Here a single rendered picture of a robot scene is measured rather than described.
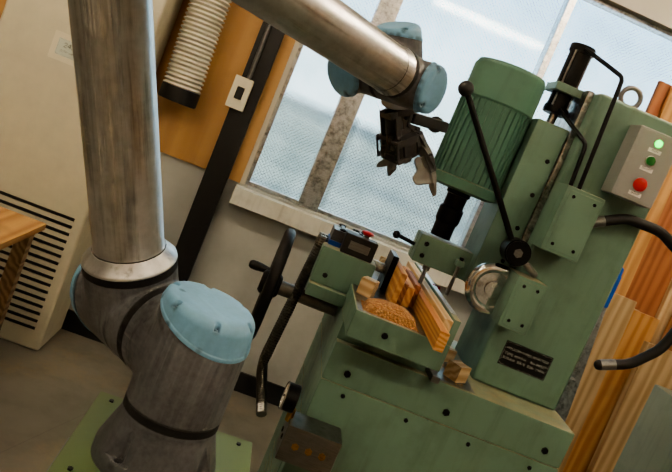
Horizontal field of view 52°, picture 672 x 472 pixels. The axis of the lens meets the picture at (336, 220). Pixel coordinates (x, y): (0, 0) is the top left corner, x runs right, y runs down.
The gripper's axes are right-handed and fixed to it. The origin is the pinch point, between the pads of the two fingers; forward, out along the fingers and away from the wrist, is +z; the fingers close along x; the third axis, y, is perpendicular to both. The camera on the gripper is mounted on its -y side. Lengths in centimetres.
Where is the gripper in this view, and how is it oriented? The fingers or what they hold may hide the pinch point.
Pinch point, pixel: (413, 185)
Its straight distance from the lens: 158.0
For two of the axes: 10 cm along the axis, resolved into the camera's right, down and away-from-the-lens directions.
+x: 6.1, 3.5, -7.2
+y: -7.9, 3.7, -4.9
